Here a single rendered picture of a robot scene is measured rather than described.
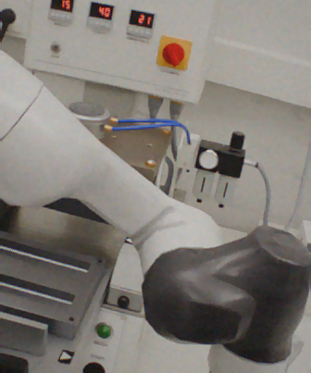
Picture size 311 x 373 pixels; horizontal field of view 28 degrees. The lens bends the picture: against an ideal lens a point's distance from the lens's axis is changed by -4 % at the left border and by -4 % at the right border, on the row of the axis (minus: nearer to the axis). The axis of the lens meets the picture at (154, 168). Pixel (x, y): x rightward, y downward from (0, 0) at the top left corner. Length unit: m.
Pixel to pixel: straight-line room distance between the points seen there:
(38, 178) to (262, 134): 1.04
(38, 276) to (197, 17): 0.51
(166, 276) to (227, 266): 0.06
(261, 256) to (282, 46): 0.91
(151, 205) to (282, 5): 0.86
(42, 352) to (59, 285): 0.12
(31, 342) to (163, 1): 0.61
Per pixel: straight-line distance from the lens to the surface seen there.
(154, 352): 1.15
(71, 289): 0.84
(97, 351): 0.95
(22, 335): 0.76
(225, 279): 0.64
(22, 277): 0.85
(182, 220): 0.72
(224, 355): 0.71
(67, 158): 0.57
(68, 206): 0.98
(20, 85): 0.56
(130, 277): 0.92
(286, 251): 0.65
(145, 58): 1.12
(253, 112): 1.53
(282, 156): 1.56
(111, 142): 1.01
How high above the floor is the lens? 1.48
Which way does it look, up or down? 23 degrees down
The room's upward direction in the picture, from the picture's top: 11 degrees clockwise
